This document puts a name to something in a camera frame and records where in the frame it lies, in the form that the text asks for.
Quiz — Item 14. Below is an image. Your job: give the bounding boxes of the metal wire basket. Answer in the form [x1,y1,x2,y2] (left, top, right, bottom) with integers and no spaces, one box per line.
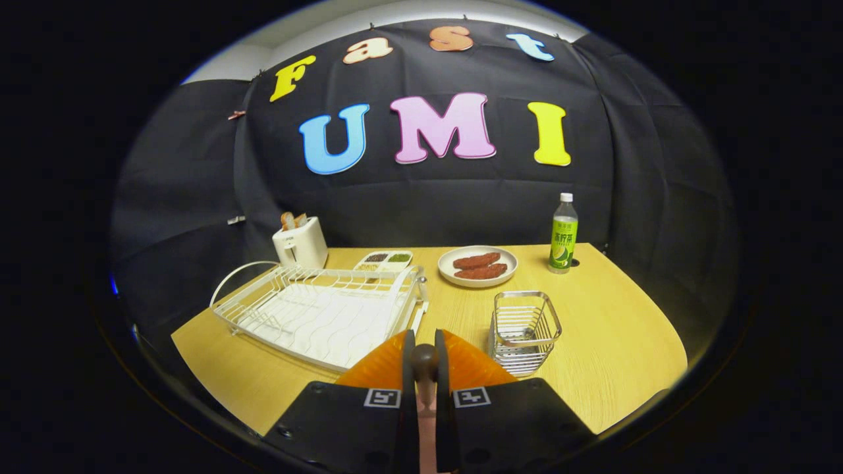
[489,291,562,377]

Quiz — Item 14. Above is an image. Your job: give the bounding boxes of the white divided seasoning tray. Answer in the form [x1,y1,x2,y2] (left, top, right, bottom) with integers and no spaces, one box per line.
[354,250,414,273]

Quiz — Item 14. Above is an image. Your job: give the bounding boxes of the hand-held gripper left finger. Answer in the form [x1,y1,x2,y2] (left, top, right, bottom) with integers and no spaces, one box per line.
[263,329,420,474]

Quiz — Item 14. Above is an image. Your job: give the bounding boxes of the black backdrop cloth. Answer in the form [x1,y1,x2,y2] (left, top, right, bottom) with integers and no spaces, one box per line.
[112,18,738,369]

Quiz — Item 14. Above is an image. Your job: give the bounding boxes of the white toaster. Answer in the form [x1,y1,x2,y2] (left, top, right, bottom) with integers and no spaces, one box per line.
[272,216,329,269]

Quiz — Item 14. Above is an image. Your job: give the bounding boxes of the brown meat piece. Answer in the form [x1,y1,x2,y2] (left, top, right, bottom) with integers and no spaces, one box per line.
[454,263,508,280]
[452,252,501,270]

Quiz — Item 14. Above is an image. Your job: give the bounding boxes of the green label drink bottle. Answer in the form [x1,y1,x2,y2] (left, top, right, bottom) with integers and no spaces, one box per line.
[549,193,579,274]

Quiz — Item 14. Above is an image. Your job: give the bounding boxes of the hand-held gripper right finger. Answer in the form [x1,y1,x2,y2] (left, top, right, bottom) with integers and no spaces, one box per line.
[434,328,597,474]

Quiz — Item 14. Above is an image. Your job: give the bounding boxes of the white wire dish rack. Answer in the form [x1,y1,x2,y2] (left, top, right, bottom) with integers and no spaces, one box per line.
[209,261,429,374]

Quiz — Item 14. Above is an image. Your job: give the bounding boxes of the white round meat dish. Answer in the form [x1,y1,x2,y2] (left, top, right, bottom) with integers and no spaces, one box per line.
[438,246,518,288]

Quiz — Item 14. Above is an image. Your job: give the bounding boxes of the wooden handle spoon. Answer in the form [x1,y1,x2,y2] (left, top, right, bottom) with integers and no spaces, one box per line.
[412,344,440,406]

